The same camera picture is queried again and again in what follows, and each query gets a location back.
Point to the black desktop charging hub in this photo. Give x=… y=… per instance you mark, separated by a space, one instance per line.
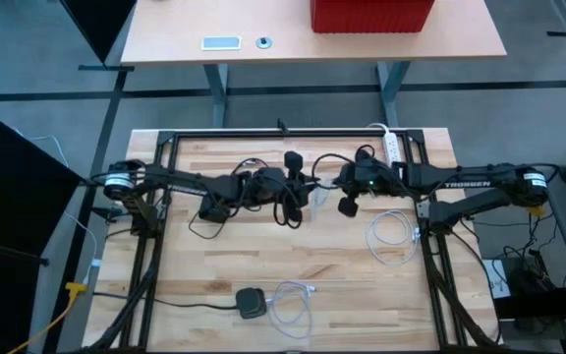
x=211 y=214

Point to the black floor stand base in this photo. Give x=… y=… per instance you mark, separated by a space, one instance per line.
x=548 y=305

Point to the yellow clamp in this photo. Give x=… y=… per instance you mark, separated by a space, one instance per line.
x=536 y=211

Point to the silver phone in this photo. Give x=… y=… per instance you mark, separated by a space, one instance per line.
x=221 y=43

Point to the beige wooden desk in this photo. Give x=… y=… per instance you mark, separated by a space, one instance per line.
x=189 y=19

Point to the red plastic bin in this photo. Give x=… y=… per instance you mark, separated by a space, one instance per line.
x=371 y=15

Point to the grey desk leg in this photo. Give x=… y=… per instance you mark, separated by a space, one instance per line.
x=391 y=93
x=216 y=93

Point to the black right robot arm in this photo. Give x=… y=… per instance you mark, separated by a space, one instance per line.
x=460 y=177

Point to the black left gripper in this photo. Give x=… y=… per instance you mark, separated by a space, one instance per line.
x=273 y=187

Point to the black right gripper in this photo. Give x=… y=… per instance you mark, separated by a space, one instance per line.
x=366 y=174

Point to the black aluminium table frame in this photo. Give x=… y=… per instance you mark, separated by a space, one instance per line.
x=243 y=133

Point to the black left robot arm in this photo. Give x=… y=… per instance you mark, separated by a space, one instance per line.
x=189 y=186

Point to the white power adapter box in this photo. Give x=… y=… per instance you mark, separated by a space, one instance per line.
x=498 y=282

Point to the white power strip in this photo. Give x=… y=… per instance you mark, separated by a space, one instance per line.
x=391 y=145

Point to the small black frame clamp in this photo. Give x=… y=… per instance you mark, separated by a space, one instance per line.
x=283 y=128

